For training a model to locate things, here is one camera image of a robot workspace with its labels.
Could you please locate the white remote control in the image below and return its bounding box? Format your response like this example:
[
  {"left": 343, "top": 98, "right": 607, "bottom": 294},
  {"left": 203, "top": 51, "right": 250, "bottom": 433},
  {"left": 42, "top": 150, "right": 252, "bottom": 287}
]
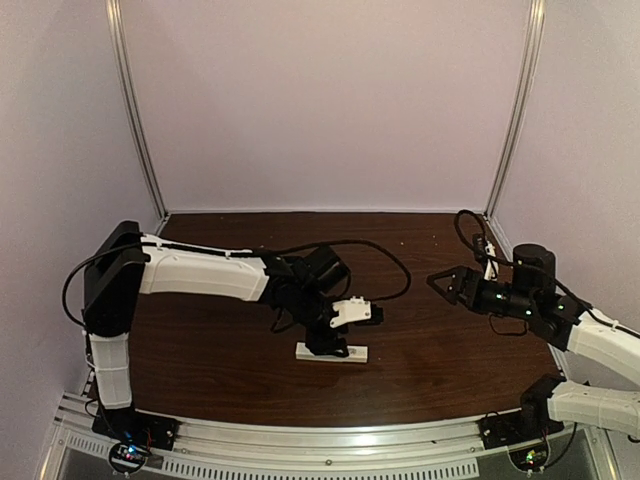
[{"left": 295, "top": 342, "right": 368, "bottom": 364}]

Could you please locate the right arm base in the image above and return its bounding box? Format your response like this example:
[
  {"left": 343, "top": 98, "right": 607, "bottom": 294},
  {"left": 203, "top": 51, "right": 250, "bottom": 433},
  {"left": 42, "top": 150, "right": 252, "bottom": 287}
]
[{"left": 477, "top": 410, "right": 564, "bottom": 475}]

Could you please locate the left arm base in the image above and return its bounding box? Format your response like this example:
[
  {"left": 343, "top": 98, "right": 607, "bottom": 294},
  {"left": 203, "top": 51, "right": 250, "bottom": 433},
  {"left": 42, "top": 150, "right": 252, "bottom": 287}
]
[{"left": 91, "top": 411, "right": 179, "bottom": 476}]

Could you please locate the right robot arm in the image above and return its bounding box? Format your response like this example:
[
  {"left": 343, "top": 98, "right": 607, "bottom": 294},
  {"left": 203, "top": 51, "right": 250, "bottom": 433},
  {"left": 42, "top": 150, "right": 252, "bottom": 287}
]
[{"left": 426, "top": 243, "right": 639, "bottom": 439}]

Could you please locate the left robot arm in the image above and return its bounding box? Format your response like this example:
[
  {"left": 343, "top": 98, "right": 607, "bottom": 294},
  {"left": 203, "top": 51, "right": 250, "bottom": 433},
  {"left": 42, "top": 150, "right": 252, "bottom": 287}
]
[{"left": 71, "top": 221, "right": 349, "bottom": 440}]

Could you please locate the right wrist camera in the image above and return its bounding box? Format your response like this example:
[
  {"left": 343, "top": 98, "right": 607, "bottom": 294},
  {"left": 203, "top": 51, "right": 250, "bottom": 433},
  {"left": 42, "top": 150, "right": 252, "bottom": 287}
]
[{"left": 472, "top": 233, "right": 499, "bottom": 281}]

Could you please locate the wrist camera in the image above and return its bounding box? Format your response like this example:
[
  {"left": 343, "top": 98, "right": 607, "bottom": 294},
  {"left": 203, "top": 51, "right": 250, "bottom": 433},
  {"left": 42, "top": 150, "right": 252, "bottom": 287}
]
[
  {"left": 329, "top": 297, "right": 384, "bottom": 329},
  {"left": 472, "top": 233, "right": 499, "bottom": 281}
]

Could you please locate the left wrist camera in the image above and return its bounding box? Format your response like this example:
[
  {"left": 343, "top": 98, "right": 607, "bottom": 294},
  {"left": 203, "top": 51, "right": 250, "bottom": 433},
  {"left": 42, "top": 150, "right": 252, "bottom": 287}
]
[{"left": 329, "top": 297, "right": 384, "bottom": 329}]

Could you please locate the right black cable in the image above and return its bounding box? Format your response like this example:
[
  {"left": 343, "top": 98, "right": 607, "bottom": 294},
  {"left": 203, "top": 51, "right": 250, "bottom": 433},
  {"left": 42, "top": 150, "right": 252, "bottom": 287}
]
[{"left": 454, "top": 208, "right": 516, "bottom": 271}]

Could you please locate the black cable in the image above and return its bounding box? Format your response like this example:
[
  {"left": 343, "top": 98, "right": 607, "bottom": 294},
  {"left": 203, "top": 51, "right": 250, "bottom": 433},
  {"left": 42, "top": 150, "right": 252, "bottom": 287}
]
[
  {"left": 63, "top": 239, "right": 412, "bottom": 341},
  {"left": 454, "top": 208, "right": 516, "bottom": 271}
]

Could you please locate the left black cable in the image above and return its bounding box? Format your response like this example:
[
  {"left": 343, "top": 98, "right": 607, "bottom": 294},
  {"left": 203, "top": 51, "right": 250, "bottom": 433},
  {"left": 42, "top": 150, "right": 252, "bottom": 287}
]
[{"left": 63, "top": 239, "right": 412, "bottom": 341}]

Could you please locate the aluminium front rail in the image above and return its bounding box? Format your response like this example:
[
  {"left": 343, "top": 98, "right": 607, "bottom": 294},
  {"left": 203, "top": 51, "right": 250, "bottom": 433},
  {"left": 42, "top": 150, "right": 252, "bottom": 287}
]
[{"left": 35, "top": 393, "right": 621, "bottom": 479}]

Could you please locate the right aluminium frame post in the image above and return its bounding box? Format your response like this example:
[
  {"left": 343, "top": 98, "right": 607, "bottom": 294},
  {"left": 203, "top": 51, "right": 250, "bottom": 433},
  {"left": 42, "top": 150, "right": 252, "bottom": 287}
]
[{"left": 484, "top": 0, "right": 547, "bottom": 221}]

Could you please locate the aluminium frame post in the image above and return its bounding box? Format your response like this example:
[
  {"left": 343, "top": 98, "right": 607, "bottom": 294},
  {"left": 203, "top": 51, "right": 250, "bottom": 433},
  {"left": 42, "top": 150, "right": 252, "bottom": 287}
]
[
  {"left": 105, "top": 0, "right": 169, "bottom": 221},
  {"left": 484, "top": 0, "right": 547, "bottom": 221}
]

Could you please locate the left aluminium frame post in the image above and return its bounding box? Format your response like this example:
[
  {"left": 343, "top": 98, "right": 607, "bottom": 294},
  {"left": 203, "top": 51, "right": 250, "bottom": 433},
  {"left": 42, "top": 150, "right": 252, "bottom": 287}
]
[{"left": 105, "top": 0, "right": 169, "bottom": 221}]

